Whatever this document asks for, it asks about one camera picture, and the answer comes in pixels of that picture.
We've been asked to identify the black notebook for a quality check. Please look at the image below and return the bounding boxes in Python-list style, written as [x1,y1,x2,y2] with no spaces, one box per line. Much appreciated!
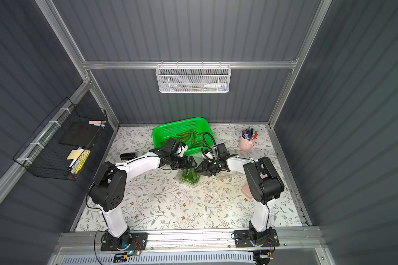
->
[58,122,103,149]

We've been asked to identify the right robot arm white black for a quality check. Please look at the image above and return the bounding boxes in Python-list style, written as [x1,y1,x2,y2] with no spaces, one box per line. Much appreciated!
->
[195,144,285,246]

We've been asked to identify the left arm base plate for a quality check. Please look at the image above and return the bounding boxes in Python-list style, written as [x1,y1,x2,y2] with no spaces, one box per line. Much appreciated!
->
[100,232,149,251]

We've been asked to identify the black wire wall basket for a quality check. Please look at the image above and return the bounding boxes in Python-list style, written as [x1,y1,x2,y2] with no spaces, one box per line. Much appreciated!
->
[13,99,108,181]

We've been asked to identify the pink case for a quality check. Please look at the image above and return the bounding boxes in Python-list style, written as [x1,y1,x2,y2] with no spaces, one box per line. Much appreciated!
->
[242,184,253,199]

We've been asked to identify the pink pen cup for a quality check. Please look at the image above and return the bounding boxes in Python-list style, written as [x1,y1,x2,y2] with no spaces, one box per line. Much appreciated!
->
[238,127,258,152]

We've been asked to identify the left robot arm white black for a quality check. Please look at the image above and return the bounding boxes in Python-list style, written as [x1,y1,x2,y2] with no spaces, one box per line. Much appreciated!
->
[87,138,197,247]

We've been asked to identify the green plastic basket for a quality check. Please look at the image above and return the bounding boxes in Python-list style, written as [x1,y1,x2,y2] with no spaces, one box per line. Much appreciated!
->
[152,118,214,155]

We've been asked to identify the white wire wall basket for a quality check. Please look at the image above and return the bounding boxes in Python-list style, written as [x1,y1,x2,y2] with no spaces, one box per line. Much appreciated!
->
[155,65,232,93]

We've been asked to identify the clear pepper container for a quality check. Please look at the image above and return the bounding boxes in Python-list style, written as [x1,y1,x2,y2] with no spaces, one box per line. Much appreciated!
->
[180,168,200,185]

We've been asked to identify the black stapler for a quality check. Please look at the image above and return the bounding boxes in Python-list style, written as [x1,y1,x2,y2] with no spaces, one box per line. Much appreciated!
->
[119,152,137,161]

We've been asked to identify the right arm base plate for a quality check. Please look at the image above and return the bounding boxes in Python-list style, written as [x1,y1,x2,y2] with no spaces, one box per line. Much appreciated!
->
[231,227,280,248]

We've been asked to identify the yellow sticky notes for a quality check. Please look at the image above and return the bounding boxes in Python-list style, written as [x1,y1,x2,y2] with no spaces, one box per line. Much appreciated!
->
[66,149,84,160]

